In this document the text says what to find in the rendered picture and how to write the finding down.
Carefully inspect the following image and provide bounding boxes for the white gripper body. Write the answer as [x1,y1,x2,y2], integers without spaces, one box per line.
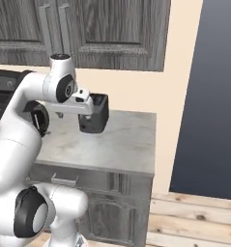
[43,96,95,117]

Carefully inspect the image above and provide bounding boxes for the black toaster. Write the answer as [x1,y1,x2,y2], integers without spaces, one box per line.
[77,93,110,135]

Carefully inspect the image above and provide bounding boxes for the grey wood drawer front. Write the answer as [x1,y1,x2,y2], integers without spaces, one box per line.
[29,163,111,193]

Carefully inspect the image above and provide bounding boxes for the grey wood base cupboard door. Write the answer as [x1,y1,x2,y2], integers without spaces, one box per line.
[76,190,140,243]

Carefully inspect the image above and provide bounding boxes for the grey drawer handle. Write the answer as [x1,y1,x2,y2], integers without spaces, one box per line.
[50,172,80,188]

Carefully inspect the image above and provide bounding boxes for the grey cupboard door handle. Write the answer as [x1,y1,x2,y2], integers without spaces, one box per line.
[39,3,54,50]
[57,3,72,56]

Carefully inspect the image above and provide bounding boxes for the grey wood wall cupboard door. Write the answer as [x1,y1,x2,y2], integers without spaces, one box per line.
[0,0,58,68]
[55,0,172,72]

